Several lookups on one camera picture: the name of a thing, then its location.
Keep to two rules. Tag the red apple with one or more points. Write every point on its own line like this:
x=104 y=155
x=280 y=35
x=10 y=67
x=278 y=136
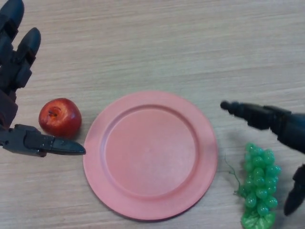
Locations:
x=60 y=117

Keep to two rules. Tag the pink round plate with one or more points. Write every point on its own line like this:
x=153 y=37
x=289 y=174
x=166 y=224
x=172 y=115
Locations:
x=150 y=155

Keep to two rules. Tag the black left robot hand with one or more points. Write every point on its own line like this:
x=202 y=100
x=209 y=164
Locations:
x=22 y=69

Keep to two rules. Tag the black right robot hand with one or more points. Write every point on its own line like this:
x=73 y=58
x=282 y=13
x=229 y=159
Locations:
x=281 y=121

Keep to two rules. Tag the green grape bunch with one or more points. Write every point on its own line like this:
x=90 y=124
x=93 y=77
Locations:
x=259 y=174

